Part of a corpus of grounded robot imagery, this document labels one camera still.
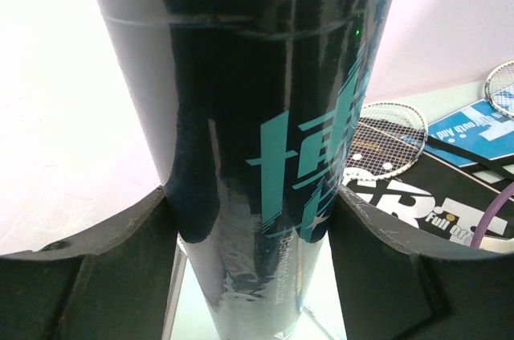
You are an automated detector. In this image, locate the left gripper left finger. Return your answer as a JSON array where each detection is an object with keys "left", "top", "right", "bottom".
[{"left": 1, "top": 188, "right": 177, "bottom": 339}]

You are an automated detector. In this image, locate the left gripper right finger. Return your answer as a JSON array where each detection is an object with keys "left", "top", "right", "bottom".
[{"left": 328, "top": 187, "right": 513, "bottom": 340}]

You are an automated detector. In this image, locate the black racket bag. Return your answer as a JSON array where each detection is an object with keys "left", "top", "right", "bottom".
[{"left": 343, "top": 141, "right": 512, "bottom": 246}]

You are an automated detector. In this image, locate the black shuttlecock tube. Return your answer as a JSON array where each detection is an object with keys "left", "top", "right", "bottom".
[{"left": 97, "top": 0, "right": 391, "bottom": 339}]

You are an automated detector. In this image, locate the white racket black handle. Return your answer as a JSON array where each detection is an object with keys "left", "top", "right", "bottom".
[{"left": 343, "top": 101, "right": 428, "bottom": 184}]

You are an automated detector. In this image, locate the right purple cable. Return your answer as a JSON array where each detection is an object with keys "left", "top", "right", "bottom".
[{"left": 469, "top": 181, "right": 514, "bottom": 251}]

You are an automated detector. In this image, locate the white racket on blue bag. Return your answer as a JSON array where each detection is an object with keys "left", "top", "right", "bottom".
[{"left": 483, "top": 60, "right": 514, "bottom": 118}]

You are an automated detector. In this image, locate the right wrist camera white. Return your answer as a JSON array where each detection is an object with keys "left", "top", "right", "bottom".
[{"left": 479, "top": 236, "right": 514, "bottom": 254}]

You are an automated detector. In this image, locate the blue racket bag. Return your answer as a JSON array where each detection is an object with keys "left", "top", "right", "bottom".
[{"left": 428, "top": 99, "right": 513, "bottom": 166}]

